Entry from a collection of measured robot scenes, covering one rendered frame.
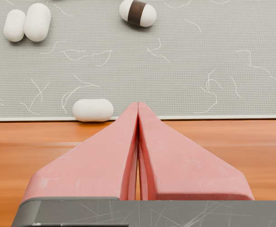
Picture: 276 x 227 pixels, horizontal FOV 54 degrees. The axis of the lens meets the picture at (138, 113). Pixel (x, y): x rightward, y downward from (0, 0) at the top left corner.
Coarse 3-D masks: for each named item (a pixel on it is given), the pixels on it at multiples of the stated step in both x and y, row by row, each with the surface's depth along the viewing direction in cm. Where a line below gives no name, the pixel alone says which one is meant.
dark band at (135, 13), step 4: (136, 0) 25; (132, 4) 25; (136, 4) 25; (140, 4) 25; (144, 4) 25; (132, 8) 25; (136, 8) 25; (140, 8) 25; (132, 12) 25; (136, 12) 25; (140, 12) 25; (128, 16) 25; (132, 16) 25; (136, 16) 25; (140, 16) 25; (128, 20) 26; (132, 20) 26; (136, 20) 25; (136, 24) 26
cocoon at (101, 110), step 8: (80, 104) 23; (88, 104) 23; (96, 104) 23; (104, 104) 23; (80, 112) 23; (88, 112) 23; (96, 112) 23; (104, 112) 23; (112, 112) 24; (80, 120) 23; (88, 120) 23; (96, 120) 23; (104, 120) 23
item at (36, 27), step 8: (32, 8) 25; (40, 8) 25; (32, 16) 25; (40, 16) 25; (48, 16) 26; (24, 24) 25; (32, 24) 25; (40, 24) 25; (48, 24) 26; (24, 32) 25; (32, 32) 25; (40, 32) 25; (32, 40) 25; (40, 40) 26
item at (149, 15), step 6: (126, 0) 25; (132, 0) 25; (120, 6) 26; (126, 6) 25; (150, 6) 25; (120, 12) 26; (126, 12) 25; (144, 12) 25; (150, 12) 25; (126, 18) 26; (144, 18) 25; (150, 18) 25; (144, 24) 26; (150, 24) 26
